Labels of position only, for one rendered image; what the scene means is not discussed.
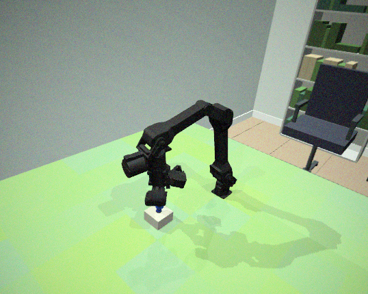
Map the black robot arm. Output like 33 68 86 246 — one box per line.
121 100 237 199

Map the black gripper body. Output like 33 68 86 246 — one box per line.
144 164 170 206

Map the beige square block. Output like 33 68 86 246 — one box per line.
144 206 173 230

